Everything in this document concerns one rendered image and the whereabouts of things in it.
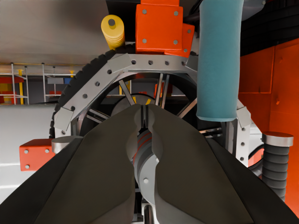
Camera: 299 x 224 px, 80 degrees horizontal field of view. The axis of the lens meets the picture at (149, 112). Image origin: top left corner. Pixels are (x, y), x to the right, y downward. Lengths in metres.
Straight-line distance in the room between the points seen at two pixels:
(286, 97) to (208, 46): 0.35
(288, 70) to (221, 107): 0.34
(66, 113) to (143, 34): 0.28
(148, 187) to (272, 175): 0.22
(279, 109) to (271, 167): 0.36
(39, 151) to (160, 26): 0.45
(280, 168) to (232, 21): 0.28
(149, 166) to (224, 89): 0.22
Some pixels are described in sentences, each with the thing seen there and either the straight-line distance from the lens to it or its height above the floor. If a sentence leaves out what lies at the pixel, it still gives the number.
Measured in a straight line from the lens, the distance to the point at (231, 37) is 0.42.
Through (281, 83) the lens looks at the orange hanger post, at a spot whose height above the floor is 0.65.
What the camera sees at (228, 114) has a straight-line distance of 0.41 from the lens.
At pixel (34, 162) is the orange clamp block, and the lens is 0.57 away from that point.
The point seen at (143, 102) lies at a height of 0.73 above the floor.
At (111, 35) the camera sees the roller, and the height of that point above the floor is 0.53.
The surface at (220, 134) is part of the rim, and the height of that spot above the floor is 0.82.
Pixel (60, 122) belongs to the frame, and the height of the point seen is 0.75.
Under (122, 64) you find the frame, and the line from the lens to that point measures 0.48.
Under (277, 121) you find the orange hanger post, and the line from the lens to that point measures 0.72.
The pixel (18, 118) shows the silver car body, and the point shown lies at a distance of 1.08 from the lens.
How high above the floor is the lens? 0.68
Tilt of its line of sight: 6 degrees up
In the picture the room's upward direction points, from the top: 180 degrees counter-clockwise
